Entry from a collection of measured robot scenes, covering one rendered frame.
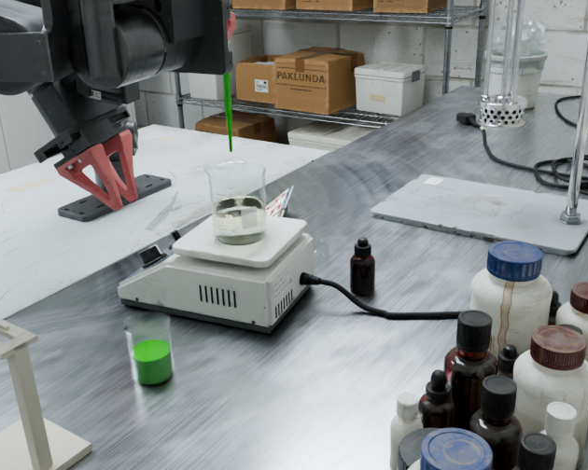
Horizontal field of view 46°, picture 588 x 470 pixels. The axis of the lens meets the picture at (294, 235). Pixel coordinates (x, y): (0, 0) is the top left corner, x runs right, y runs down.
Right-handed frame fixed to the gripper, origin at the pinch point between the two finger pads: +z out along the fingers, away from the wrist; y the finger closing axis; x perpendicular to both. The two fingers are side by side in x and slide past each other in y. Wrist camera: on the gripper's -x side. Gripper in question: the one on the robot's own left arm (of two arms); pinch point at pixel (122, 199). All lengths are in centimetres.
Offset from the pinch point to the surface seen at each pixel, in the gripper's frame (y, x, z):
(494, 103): 40, -30, 14
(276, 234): 4.9, -13.3, 11.8
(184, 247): -2.3, -6.9, 7.8
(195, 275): -3.2, -7.1, 10.9
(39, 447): -28.7, -8.8, 13.4
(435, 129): 85, -1, 21
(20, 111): 160, 209, -55
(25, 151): 158, 219, -39
